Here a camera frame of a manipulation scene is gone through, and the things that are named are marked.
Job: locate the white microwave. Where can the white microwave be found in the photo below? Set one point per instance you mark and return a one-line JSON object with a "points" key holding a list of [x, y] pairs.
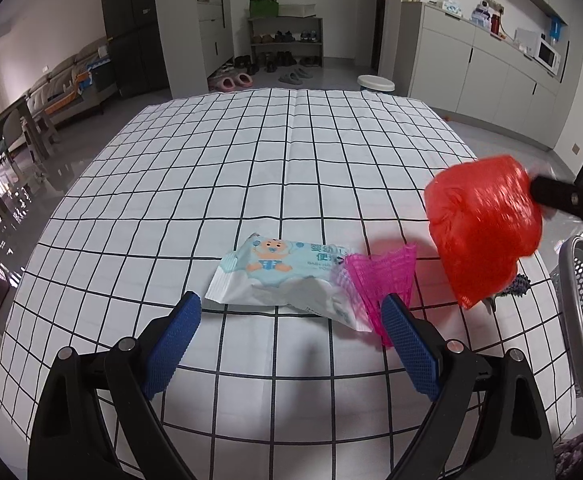
{"points": [[546, 56]]}

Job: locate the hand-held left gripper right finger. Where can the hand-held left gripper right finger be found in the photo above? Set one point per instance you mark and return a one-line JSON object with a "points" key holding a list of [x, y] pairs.
{"points": [[411, 345]]}

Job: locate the green handbag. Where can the green handbag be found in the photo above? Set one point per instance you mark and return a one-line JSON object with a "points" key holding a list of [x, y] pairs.
{"points": [[264, 6]]}

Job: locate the grey sofa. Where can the grey sofa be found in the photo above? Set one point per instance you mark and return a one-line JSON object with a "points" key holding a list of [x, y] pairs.
{"points": [[61, 90]]}

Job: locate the red bottle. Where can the red bottle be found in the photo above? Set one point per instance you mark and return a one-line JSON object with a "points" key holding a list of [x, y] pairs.
{"points": [[494, 24]]}

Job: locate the red plastic bag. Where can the red plastic bag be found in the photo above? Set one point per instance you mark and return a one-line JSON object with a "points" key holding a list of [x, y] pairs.
{"points": [[481, 225]]}

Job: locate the grey cabinet counter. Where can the grey cabinet counter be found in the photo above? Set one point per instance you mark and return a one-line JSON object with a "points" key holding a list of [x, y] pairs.
{"points": [[471, 80]]}

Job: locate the grey shoe rack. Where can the grey shoe rack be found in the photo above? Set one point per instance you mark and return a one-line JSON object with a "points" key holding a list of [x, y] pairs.
{"points": [[251, 35]]}

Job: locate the white box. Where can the white box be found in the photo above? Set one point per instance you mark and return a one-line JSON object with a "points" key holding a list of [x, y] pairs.
{"points": [[525, 40]]}

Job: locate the tissue box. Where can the tissue box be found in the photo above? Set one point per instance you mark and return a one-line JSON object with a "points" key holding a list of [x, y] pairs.
{"points": [[452, 6]]}

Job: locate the white black-grid tablecloth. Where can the white black-grid tablecloth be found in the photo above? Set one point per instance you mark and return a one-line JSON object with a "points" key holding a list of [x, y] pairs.
{"points": [[271, 160]]}

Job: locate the pink slipper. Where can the pink slipper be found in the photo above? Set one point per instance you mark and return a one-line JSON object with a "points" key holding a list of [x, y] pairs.
{"points": [[244, 79], [226, 83]]}

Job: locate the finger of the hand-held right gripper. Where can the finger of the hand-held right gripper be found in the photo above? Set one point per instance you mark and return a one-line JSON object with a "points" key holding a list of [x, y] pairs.
{"points": [[571, 200]]}

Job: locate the row of shoes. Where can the row of shoes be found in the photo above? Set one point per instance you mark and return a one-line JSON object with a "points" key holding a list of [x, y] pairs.
{"points": [[284, 37]]}

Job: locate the tall white shelf unit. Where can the tall white shelf unit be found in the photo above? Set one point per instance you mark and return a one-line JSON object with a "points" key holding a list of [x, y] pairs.
{"points": [[211, 35]]}

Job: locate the white stool with teal legs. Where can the white stool with teal legs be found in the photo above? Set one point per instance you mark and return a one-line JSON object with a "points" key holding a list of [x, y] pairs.
{"points": [[375, 82]]}

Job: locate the black refrigerator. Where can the black refrigerator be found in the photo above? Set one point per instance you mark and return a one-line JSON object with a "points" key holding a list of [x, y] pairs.
{"points": [[131, 30]]}

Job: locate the grey slipper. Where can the grey slipper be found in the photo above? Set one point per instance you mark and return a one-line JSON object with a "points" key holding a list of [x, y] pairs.
{"points": [[303, 73], [289, 79]]}

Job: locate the blue wall dispenser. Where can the blue wall dispenser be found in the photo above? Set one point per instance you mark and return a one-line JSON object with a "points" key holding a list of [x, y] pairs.
{"points": [[557, 30]]}

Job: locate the pink mesh plastic cup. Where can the pink mesh plastic cup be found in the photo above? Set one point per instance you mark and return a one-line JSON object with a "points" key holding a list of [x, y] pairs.
{"points": [[376, 280]]}

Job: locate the light blue wet wipes packet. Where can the light blue wet wipes packet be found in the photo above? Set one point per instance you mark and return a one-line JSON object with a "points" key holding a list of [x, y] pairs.
{"points": [[271, 260]]}

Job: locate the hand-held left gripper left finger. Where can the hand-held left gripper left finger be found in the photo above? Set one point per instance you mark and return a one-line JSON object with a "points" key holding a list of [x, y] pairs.
{"points": [[171, 345]]}

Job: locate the dark spiky ball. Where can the dark spiky ball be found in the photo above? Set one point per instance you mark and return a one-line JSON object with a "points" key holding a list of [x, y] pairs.
{"points": [[517, 287]]}

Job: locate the grey dining chair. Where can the grey dining chair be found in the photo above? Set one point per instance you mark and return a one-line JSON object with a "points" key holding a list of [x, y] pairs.
{"points": [[14, 130]]}

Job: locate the wall socket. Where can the wall socket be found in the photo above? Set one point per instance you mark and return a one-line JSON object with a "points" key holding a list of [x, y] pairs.
{"points": [[576, 149]]}

